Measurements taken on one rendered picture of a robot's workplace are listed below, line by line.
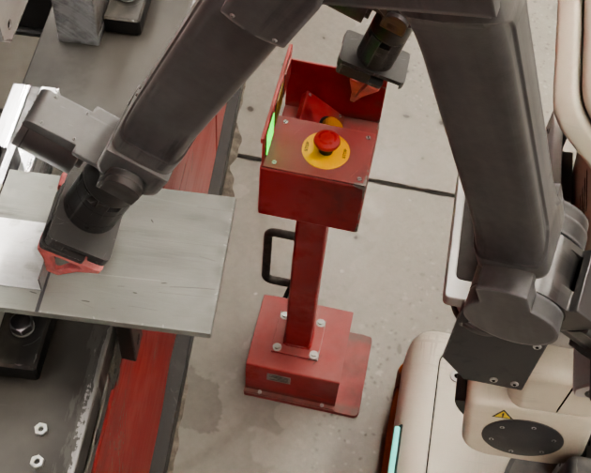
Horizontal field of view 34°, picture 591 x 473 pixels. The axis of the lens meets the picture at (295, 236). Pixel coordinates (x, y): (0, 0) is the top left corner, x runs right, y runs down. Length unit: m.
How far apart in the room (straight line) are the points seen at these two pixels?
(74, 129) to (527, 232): 0.41
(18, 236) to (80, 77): 0.39
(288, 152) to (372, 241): 0.90
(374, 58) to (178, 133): 0.68
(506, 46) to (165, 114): 0.29
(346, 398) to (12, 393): 1.07
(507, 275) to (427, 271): 1.55
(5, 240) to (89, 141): 0.25
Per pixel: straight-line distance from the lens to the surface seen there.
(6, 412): 1.13
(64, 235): 0.95
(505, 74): 0.54
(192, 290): 1.03
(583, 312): 0.77
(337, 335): 2.02
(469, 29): 0.51
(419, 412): 1.79
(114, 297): 1.03
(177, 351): 2.07
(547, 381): 1.16
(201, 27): 0.60
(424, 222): 2.35
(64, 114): 0.87
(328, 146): 1.40
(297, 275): 1.76
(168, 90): 0.69
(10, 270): 1.06
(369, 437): 2.05
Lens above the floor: 1.87
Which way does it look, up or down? 55 degrees down
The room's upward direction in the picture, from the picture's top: 6 degrees clockwise
